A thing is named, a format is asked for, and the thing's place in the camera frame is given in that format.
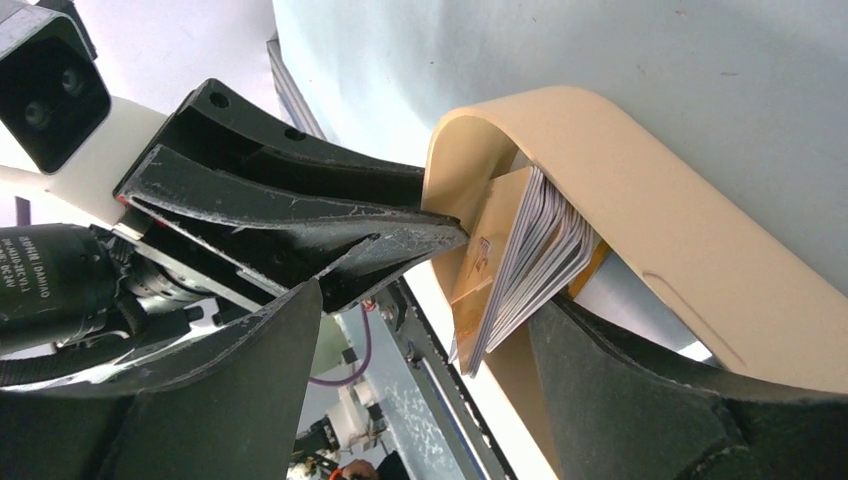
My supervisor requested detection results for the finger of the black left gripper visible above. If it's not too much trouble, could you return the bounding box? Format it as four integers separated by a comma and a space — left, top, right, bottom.
132, 78, 424, 212
115, 144, 468, 313

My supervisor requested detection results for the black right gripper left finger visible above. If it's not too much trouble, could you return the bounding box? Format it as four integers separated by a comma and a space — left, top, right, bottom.
1, 280, 323, 479

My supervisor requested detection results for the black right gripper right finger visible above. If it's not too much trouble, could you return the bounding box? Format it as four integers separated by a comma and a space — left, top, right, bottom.
528, 296, 847, 479

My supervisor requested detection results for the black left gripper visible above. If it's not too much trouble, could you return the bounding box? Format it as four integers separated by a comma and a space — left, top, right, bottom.
0, 95, 266, 392

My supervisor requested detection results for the orange VIP card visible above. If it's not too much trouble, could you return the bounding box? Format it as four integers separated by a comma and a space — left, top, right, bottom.
450, 167, 532, 374

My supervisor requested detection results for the beige plastic card tray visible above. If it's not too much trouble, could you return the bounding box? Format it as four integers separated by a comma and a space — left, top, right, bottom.
422, 86, 847, 479

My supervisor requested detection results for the stack of white cards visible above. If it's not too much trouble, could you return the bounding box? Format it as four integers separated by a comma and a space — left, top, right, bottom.
465, 167, 598, 377

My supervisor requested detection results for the aluminium frame rail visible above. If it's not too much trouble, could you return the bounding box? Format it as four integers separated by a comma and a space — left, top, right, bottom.
266, 32, 327, 140

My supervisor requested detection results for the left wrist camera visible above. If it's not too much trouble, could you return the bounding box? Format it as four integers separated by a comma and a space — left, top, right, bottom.
1, 1, 111, 174

